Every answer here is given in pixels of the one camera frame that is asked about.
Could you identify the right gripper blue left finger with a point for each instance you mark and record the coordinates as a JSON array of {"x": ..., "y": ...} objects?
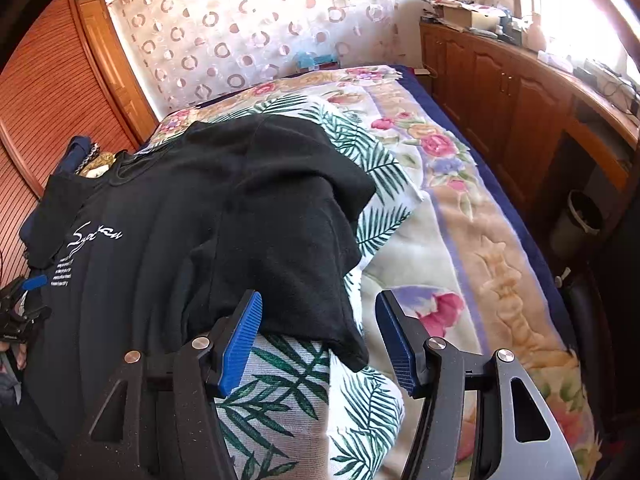
[{"x": 156, "y": 417}]

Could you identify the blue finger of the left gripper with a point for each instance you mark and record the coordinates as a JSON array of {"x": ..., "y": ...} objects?
[{"x": 34, "y": 282}]

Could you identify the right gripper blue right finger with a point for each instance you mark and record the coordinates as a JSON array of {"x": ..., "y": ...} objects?
[{"x": 516, "y": 435}]

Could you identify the black t-shirt white print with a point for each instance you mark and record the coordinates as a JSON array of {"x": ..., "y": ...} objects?
[{"x": 153, "y": 252}]

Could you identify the left hand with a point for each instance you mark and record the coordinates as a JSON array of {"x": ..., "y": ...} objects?
[{"x": 18, "y": 351}]

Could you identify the palm leaf print sheet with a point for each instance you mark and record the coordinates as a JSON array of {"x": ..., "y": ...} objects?
[{"x": 298, "y": 412}]

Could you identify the folded gold patterned garment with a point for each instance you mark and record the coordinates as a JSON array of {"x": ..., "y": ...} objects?
[{"x": 96, "y": 163}]

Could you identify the folded navy garment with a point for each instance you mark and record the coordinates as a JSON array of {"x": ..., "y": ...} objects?
[{"x": 78, "y": 149}]

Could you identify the floral blanket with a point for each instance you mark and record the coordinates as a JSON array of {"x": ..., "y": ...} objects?
[{"x": 463, "y": 263}]

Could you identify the black waste bin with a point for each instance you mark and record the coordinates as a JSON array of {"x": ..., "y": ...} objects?
[{"x": 579, "y": 221}]

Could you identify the long wooden sideboard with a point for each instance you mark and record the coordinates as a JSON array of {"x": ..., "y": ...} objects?
[{"x": 541, "y": 131}]

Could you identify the blue object at bedhead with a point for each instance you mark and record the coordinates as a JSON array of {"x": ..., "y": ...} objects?
[{"x": 310, "y": 62}]

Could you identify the circle pattern sheer curtain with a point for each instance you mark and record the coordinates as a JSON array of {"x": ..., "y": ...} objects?
[{"x": 191, "y": 51}]

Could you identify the white electronics on sideboard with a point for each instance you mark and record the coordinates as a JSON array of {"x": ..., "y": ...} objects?
[{"x": 618, "y": 90}]

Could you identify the cardboard box on sideboard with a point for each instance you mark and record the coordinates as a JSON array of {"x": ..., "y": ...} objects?
[{"x": 460, "y": 14}]

